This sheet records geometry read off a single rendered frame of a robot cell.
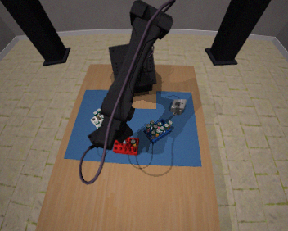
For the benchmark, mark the blue bench mat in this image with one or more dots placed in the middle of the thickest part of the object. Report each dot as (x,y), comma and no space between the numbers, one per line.
(178,148)

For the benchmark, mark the white tube cap with printed label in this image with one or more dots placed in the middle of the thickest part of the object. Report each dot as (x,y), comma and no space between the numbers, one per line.
(152,123)

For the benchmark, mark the red tube rack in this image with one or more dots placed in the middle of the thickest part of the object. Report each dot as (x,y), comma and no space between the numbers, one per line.
(124,149)

